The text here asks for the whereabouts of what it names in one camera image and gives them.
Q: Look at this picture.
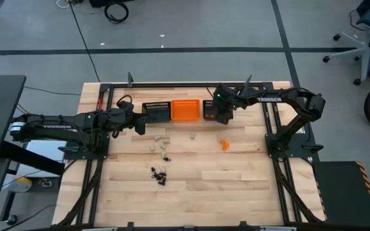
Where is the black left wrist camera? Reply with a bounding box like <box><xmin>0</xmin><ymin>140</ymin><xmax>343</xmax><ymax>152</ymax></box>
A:
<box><xmin>134</xmin><ymin>121</ymin><xmax>147</xmax><ymax>136</ymax></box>

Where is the long black floor cable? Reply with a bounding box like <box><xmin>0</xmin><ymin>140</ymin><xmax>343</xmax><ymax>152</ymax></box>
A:
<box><xmin>67</xmin><ymin>0</ymin><xmax>101</xmax><ymax>83</ymax></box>

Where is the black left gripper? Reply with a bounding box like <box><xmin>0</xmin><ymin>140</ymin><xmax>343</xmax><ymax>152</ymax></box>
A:
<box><xmin>116</xmin><ymin>107</ymin><xmax>150</xmax><ymax>131</ymax></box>

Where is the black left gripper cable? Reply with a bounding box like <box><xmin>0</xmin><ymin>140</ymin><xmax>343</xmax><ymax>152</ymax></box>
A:
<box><xmin>116</xmin><ymin>94</ymin><xmax>134</xmax><ymax>112</ymax></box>

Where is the coiled black cable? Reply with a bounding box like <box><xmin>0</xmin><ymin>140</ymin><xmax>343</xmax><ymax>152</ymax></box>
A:
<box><xmin>103</xmin><ymin>1</ymin><xmax>130</xmax><ymax>24</ymax></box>

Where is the black desk support bar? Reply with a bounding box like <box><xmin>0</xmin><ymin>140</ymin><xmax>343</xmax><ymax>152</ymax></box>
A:
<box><xmin>0</xmin><ymin>140</ymin><xmax>66</xmax><ymax>176</ymax></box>

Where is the orange plastic basket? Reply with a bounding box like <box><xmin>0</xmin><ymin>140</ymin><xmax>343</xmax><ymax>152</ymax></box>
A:
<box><xmin>171</xmin><ymin>98</ymin><xmax>202</xmax><ymax>122</ymax></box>

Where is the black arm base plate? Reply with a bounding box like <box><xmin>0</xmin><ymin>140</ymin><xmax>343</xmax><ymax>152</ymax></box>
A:
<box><xmin>265</xmin><ymin>132</ymin><xmax>313</xmax><ymax>159</ymax></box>
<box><xmin>63</xmin><ymin>134</ymin><xmax>110</xmax><ymax>160</ymax></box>

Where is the white box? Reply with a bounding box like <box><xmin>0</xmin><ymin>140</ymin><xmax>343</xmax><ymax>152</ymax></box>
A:
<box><xmin>17</xmin><ymin>140</ymin><xmax>66</xmax><ymax>178</ymax></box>

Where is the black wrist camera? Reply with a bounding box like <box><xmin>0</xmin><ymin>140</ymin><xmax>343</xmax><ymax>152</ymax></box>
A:
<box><xmin>217</xmin><ymin>114</ymin><xmax>234</xmax><ymax>126</ymax></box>
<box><xmin>134</xmin><ymin>121</ymin><xmax>147</xmax><ymax>136</ymax></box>

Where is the black plastic basket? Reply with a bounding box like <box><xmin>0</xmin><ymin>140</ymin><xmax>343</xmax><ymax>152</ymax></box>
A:
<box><xmin>141</xmin><ymin>101</ymin><xmax>172</xmax><ymax>123</ymax></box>
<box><xmin>202</xmin><ymin>99</ymin><xmax>218</xmax><ymax>121</ymax></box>

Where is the black aluminium table frame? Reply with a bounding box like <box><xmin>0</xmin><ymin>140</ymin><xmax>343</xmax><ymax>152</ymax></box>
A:
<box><xmin>56</xmin><ymin>81</ymin><xmax>326</xmax><ymax>231</ymax></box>

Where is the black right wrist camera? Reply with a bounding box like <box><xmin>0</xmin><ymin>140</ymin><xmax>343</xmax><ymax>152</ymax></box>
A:
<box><xmin>217</xmin><ymin>114</ymin><xmax>234</xmax><ymax>126</ymax></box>

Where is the grey floor cable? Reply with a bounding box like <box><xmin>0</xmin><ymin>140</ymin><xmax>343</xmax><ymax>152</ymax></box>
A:
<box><xmin>23</xmin><ymin>85</ymin><xmax>82</xmax><ymax>97</ymax></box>

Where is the yellow white round object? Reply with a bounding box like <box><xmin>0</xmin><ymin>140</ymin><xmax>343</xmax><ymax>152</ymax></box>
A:
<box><xmin>2</xmin><ymin>175</ymin><xmax>33</xmax><ymax>193</ymax></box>

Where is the blue white office chair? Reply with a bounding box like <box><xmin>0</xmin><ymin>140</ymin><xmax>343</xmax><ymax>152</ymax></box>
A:
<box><xmin>321</xmin><ymin>0</ymin><xmax>370</xmax><ymax>87</ymax></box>

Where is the silver carabiner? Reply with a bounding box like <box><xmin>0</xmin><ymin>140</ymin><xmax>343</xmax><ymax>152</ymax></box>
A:
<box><xmin>38</xmin><ymin>178</ymin><xmax>54</xmax><ymax>189</ymax></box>

